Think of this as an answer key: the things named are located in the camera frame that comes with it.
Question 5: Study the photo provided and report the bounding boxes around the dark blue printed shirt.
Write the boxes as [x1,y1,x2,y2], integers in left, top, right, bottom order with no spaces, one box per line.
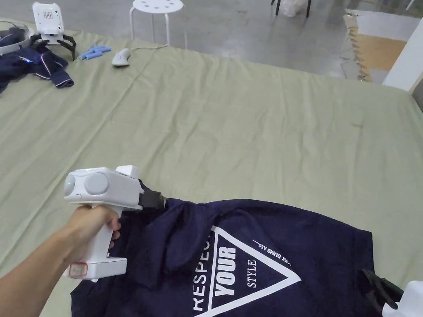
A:
[70,197,403,317]

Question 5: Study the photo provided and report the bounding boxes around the white cable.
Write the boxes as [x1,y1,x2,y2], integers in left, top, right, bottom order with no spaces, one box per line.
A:
[129,43,169,53]

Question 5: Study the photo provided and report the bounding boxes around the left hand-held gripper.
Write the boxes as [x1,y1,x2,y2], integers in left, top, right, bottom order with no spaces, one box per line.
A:
[64,165,166,283]

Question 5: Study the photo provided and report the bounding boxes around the spare white hand-held gripper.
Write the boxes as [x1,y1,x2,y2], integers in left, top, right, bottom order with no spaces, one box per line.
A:
[29,1,78,62]

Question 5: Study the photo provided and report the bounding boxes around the black chair with plastic bag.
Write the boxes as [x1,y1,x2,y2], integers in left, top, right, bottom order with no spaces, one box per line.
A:
[270,0,312,18]

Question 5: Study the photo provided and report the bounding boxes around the interlocking foam floor mats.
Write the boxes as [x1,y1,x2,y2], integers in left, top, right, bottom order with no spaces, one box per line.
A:
[341,9,416,84]

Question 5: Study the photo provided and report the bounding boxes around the person's left forearm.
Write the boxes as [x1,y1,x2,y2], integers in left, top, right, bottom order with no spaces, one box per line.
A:
[0,231,77,317]

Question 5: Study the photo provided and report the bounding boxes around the white hand controller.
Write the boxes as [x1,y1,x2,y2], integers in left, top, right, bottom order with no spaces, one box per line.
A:
[111,48,131,69]

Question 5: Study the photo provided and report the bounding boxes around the person's left hand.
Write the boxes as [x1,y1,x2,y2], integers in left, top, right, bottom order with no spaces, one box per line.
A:
[61,204,121,265]

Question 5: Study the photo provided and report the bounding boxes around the white round stool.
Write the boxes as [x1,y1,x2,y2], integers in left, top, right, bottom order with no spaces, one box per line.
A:
[128,0,188,49]

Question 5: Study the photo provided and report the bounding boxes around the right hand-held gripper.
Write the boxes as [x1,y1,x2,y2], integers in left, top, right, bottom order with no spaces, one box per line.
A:
[361,268,423,317]

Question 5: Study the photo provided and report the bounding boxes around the bed with pale green sheet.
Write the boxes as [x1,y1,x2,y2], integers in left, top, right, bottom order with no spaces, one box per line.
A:
[0,17,423,317]

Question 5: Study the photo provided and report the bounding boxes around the dark blue bunched garment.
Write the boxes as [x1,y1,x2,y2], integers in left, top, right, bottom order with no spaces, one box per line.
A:
[0,31,74,96]

